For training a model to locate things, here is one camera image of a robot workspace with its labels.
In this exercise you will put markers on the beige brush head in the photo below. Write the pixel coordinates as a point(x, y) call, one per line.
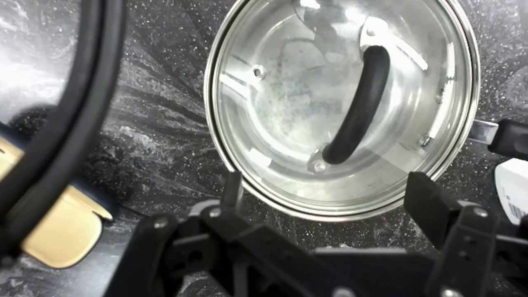
point(69, 230)

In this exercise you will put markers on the silver pot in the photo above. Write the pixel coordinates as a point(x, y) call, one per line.
point(508, 138)

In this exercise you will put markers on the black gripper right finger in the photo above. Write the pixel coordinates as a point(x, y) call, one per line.
point(464, 237)

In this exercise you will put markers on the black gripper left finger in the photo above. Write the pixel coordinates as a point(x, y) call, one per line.
point(163, 250)

